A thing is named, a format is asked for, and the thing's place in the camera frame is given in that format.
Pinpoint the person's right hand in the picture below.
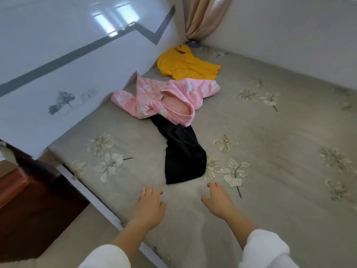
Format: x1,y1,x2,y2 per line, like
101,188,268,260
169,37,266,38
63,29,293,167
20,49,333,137
201,182,241,221

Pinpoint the person's left hand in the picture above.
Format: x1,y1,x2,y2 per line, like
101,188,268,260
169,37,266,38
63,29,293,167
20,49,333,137
134,184,167,230

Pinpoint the person's right forearm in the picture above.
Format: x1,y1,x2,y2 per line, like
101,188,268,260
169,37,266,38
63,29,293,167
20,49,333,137
224,208,300,268

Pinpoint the person's left forearm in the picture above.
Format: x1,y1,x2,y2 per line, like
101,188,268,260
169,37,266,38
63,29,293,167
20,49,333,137
78,218,161,268

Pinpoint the black garment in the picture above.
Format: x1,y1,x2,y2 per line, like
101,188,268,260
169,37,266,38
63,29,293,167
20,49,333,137
151,114,208,185

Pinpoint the grey floral mattress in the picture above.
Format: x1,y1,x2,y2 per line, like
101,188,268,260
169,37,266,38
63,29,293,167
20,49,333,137
49,44,357,268

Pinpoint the pink floral garment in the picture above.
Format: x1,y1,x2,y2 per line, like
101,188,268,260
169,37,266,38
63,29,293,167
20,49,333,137
111,71,221,127

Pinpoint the brown wooden nightstand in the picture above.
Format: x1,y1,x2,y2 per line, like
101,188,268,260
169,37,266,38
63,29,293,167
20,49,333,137
0,139,90,263

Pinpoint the yellow t-shirt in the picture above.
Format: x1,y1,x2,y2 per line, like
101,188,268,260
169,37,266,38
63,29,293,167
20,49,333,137
157,44,221,81

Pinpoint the white glossy headboard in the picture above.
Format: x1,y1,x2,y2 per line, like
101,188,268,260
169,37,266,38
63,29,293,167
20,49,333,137
0,0,186,160

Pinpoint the beige curtain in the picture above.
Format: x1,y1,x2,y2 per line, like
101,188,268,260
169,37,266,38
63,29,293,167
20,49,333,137
184,0,234,44

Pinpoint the white bed frame rail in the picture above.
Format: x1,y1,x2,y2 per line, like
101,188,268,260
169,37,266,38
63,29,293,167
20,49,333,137
55,164,162,268

